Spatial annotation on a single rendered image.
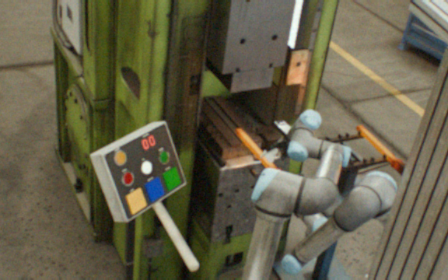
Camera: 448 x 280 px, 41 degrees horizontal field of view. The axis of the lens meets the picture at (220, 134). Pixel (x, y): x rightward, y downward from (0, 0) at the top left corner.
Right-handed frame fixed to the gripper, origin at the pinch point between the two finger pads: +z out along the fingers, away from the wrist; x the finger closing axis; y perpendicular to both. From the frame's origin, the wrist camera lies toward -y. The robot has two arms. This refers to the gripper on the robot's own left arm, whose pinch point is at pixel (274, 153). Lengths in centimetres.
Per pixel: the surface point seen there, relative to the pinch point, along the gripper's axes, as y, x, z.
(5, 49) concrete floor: -247, -58, 261
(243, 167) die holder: -5.3, -4.2, 23.5
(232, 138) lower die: -19.0, -5.0, 20.9
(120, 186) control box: 0, -68, 0
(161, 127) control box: -20.7, -44.9, -1.1
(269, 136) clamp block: -16.6, 13.5, 20.8
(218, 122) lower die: -31.7, -5.4, 28.0
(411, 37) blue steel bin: -167, 327, 200
